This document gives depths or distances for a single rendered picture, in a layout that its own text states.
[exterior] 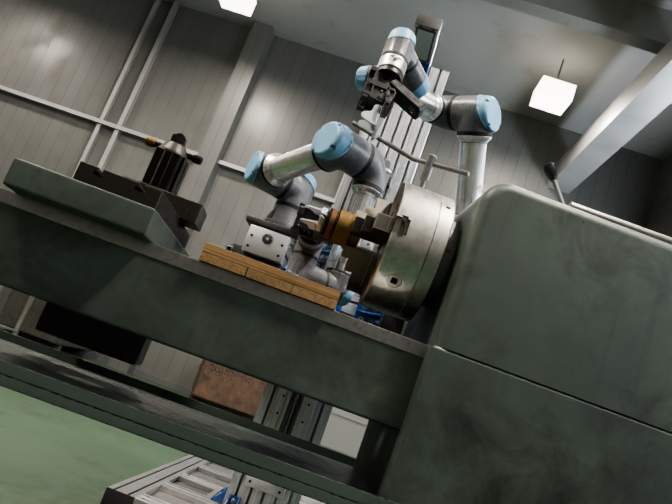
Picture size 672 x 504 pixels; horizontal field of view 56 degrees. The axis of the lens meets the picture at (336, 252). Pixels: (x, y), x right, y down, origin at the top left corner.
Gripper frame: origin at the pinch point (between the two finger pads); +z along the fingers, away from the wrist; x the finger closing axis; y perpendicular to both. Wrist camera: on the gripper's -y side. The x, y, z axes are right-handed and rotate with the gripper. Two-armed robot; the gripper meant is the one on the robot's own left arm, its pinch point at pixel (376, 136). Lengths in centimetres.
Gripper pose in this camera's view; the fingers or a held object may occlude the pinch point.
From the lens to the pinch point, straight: 160.2
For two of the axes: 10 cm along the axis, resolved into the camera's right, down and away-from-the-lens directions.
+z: -2.9, 8.4, -4.6
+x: 1.8, -4.2, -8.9
